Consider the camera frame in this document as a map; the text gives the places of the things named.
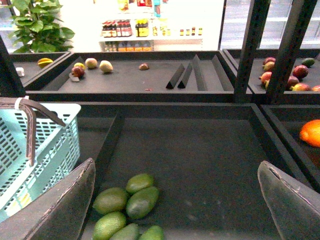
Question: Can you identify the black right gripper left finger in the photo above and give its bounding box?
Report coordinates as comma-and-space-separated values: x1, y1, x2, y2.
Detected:
0, 158, 96, 240

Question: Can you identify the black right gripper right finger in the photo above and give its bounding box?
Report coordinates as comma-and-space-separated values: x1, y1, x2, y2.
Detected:
257, 161, 320, 240

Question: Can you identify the light blue plastic basket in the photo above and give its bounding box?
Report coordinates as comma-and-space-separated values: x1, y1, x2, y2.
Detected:
0, 103, 81, 221

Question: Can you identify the brown basket handle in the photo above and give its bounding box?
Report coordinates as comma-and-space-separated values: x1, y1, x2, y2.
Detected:
0, 96, 66, 167

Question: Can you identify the green avocado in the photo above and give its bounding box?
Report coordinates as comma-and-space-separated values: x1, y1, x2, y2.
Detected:
92, 187, 129, 215
92, 211, 127, 240
110, 223, 140, 240
125, 173, 154, 195
125, 186, 160, 220
139, 225, 165, 240

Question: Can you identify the red mango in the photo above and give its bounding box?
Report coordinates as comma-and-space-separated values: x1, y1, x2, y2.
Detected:
71, 66, 85, 78

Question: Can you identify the orange fruit in tray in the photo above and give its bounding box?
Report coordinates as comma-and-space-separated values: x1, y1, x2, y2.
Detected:
299, 119, 320, 148

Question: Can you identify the dark wooden produce shelf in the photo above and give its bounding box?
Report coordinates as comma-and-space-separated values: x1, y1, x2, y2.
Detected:
0, 0, 320, 240

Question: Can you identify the yellow star fruit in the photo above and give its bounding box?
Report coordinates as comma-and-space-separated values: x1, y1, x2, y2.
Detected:
37, 57, 54, 69

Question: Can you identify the pale round fruit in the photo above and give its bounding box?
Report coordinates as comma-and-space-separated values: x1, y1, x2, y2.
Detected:
85, 57, 98, 69

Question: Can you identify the pale yellow fruit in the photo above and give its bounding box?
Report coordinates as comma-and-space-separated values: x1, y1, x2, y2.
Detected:
99, 60, 114, 74

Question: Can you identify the brown small fruit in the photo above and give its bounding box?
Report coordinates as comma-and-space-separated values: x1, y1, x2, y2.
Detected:
138, 63, 150, 71

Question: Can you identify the black triangular divider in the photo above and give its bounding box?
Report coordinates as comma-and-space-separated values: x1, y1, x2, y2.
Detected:
177, 62, 193, 89
165, 64, 185, 90

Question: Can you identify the green potted plant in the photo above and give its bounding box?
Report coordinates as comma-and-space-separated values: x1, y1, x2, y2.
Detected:
8, 0, 75, 53

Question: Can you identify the white shelf with bottles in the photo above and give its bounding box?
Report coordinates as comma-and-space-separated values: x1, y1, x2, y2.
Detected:
99, 0, 203, 52

